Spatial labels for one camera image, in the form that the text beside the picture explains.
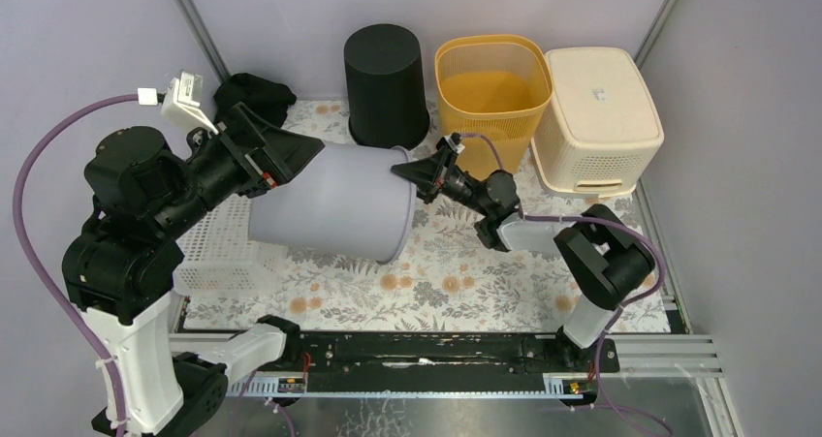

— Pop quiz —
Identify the black crumpled cloth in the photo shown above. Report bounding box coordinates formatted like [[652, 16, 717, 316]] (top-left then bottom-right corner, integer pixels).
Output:
[[212, 73, 297, 127]]

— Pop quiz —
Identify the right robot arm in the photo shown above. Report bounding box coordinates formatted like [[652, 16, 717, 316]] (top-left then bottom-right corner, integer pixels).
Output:
[[392, 144, 667, 371]]

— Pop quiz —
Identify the yellow plastic waste basket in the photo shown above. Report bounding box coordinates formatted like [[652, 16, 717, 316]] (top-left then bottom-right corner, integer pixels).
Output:
[[434, 35, 553, 179]]

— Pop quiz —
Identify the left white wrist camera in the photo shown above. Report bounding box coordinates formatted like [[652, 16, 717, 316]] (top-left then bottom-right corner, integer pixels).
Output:
[[137, 71, 219, 134]]

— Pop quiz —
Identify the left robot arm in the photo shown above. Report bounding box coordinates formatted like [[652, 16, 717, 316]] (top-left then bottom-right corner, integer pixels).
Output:
[[62, 104, 324, 436]]

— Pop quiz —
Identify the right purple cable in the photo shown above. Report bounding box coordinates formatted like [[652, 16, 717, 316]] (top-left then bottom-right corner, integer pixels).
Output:
[[459, 132, 676, 437]]

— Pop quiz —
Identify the cream large container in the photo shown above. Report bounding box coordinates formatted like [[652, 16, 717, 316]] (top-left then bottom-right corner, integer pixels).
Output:
[[531, 47, 664, 198]]

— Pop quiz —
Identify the white perforated basket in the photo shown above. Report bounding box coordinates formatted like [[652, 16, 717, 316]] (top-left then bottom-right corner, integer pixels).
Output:
[[174, 195, 286, 296]]

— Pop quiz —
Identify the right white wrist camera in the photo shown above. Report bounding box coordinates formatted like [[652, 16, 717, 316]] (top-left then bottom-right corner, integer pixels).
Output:
[[437, 133, 465, 156]]

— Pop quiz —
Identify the grey bucket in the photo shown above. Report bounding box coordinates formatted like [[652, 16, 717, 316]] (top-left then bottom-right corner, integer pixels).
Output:
[[248, 141, 417, 264]]

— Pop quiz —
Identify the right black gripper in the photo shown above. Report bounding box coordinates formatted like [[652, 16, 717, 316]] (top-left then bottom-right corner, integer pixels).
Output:
[[389, 146, 490, 217]]

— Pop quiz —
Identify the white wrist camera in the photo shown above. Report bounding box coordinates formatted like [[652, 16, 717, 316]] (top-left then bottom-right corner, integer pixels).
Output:
[[437, 133, 465, 156], [137, 71, 219, 134]]

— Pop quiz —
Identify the floral patterned table mat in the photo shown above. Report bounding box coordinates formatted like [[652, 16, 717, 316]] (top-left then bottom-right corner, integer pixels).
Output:
[[186, 99, 673, 334]]

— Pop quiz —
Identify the aluminium frame rail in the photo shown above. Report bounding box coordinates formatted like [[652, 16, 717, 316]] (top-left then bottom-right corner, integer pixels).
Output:
[[125, 332, 746, 437]]

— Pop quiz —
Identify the black round bucket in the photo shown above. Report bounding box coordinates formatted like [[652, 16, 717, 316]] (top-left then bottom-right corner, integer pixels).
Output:
[[343, 23, 430, 149]]

